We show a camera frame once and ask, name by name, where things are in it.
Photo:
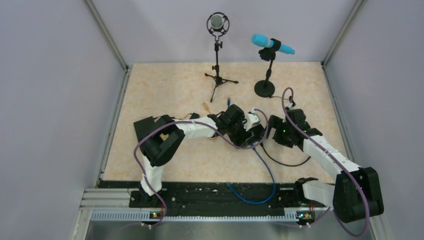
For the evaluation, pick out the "black network switch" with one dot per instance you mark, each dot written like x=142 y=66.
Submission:
x=143 y=128

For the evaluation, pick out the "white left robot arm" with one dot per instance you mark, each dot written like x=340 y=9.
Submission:
x=160 y=137

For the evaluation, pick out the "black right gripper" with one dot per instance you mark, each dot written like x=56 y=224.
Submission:
x=277 y=122

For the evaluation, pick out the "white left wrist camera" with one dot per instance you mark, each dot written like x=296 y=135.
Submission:
x=251 y=120

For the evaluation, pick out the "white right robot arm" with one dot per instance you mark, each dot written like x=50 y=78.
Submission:
x=355 y=188

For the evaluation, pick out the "black power adapter left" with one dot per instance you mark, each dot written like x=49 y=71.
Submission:
x=194 y=116

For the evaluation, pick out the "blue microphone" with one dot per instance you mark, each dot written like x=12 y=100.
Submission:
x=270 y=46

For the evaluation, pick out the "black tripod microphone stand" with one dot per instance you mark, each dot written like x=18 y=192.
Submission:
x=217 y=78

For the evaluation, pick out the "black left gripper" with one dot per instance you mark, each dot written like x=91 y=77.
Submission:
x=238 y=140

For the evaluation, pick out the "silver condenser microphone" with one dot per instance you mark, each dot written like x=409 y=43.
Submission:
x=218 y=23

